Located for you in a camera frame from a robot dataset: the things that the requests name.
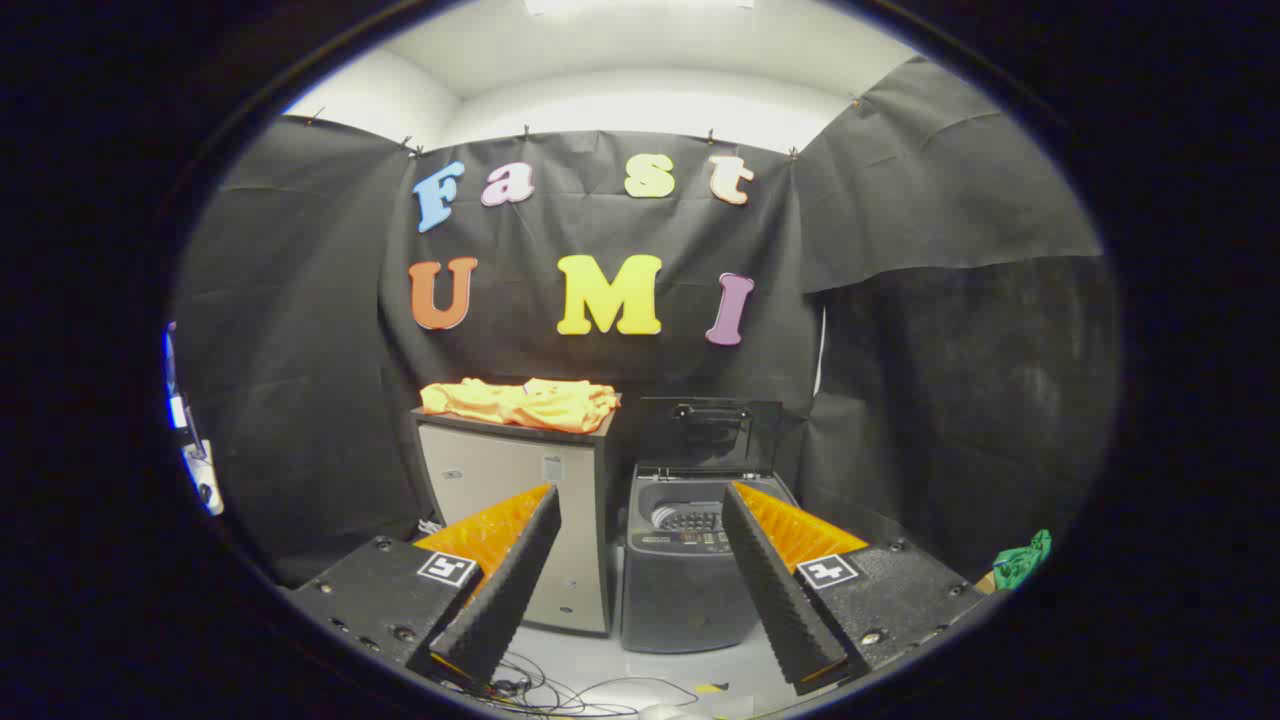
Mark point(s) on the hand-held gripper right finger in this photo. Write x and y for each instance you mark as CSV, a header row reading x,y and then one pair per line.
x,y
775,590

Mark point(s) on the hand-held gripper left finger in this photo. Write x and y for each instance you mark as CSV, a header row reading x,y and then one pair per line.
x,y
510,590

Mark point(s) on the orange polo shirt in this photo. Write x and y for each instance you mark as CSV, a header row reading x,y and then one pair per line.
x,y
520,405

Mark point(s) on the grey washing machine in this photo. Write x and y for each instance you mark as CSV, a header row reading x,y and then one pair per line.
x,y
680,600

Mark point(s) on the dark washing machine lid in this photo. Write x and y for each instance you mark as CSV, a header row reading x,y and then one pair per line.
x,y
710,440

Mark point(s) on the small grey cabinet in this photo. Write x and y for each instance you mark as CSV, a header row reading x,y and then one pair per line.
x,y
490,470

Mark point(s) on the white and blue object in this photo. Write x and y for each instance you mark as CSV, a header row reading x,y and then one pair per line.
x,y
200,470

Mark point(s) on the green cloth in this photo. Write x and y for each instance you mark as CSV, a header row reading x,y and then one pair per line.
x,y
1022,562

